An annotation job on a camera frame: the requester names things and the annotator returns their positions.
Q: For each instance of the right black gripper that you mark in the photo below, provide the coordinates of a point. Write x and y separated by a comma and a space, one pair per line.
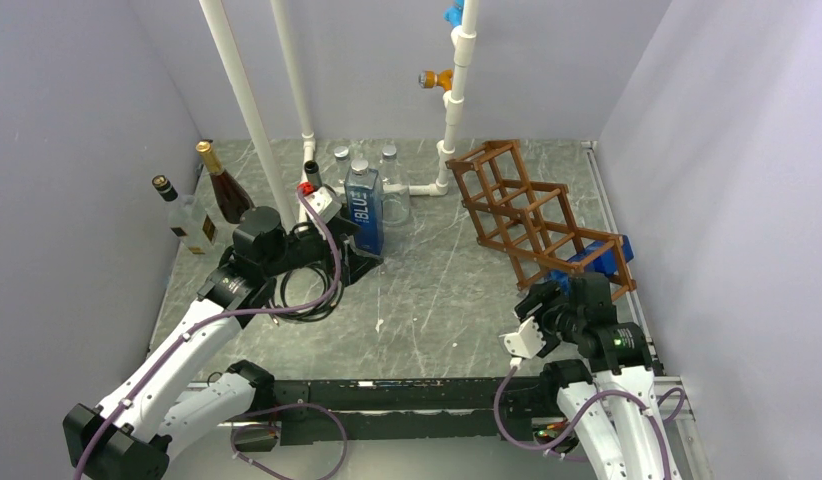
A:
546, 293

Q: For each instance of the dark red wine bottle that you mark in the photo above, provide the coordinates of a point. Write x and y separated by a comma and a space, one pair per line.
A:
232, 199

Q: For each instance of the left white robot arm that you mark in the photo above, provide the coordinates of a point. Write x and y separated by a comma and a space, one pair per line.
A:
268, 269

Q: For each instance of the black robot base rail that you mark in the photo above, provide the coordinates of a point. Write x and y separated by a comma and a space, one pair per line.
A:
308, 411

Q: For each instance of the clear glass bottle silver cap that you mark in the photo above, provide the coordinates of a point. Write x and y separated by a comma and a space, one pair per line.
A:
395, 188

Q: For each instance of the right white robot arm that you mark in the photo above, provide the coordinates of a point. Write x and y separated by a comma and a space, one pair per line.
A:
608, 394

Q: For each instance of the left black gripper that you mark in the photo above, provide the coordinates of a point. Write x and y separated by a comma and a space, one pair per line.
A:
357, 263

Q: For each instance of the clear glass bottle white cap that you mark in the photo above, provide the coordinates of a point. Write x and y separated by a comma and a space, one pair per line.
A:
342, 159

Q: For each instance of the dark green wine bottle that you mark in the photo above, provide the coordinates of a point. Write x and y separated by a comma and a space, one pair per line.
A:
313, 174

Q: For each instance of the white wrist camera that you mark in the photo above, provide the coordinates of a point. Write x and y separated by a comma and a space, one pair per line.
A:
526, 342
323, 201

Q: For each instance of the blue label clear bottle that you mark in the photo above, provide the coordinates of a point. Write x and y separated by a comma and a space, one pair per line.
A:
363, 190

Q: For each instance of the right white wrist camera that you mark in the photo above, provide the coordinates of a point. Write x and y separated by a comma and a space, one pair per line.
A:
526, 342

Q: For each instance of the blue pipe valve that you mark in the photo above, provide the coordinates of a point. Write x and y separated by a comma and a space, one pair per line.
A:
454, 14

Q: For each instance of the small clear bottle black cap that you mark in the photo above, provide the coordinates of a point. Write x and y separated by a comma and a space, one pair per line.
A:
187, 218

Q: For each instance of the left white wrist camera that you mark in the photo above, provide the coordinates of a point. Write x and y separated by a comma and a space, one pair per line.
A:
323, 201

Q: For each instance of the orange pipe valve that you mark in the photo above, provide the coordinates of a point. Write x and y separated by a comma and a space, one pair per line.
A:
429, 79

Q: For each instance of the brown wooden wine rack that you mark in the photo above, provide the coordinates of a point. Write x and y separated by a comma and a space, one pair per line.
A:
531, 222

